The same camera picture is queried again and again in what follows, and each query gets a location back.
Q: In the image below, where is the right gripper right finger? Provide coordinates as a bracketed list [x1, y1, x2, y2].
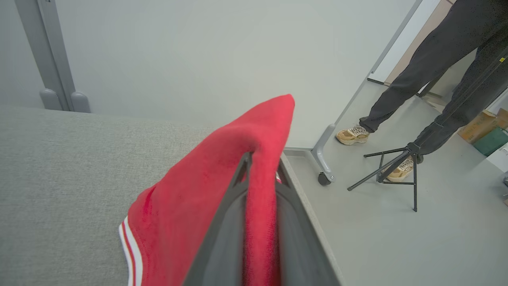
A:
[275, 159, 342, 286]

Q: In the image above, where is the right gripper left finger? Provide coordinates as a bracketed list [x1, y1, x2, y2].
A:
[183, 151, 254, 286]

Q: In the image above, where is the red white-trimmed garment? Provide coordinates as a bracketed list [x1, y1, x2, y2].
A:
[118, 94, 296, 286]

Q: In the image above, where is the dark metal bar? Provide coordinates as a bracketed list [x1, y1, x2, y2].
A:
[283, 0, 424, 186]

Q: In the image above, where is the black tripod stand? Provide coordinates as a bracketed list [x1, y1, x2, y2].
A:
[347, 48, 508, 212]

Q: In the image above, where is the tan sneaker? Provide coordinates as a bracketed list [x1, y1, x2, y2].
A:
[336, 125, 370, 146]
[383, 156, 415, 183]

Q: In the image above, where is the brown cardboard box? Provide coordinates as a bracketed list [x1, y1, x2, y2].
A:
[457, 108, 508, 144]

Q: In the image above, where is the white box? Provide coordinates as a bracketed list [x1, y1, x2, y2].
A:
[486, 142, 508, 174]

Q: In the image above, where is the green box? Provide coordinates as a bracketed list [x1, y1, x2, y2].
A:
[473, 127, 508, 157]

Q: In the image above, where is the white board panel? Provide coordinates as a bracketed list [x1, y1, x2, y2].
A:
[367, 0, 453, 85]

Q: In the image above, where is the person in black trousers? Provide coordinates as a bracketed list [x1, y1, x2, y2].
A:
[359, 0, 508, 164]

